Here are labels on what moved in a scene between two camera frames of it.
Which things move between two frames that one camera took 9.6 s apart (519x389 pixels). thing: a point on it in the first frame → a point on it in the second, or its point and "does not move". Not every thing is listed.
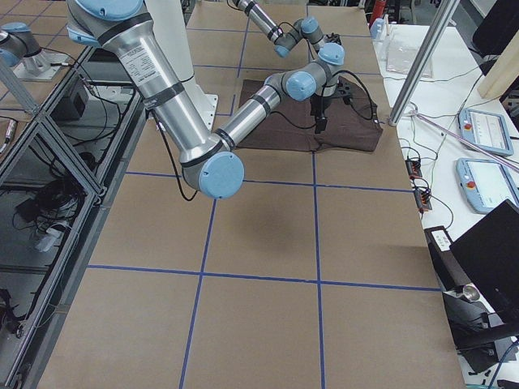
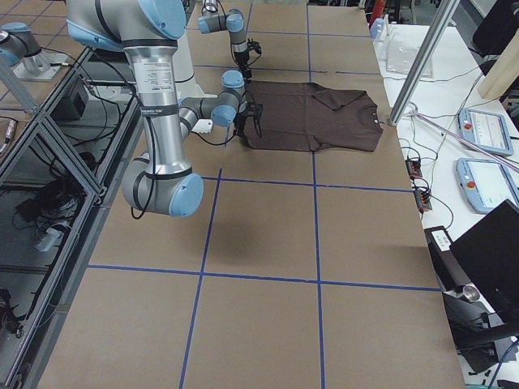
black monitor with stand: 479,279 does not move
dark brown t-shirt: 350,127 does not move
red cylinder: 378,11 does not move
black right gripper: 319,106 → 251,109
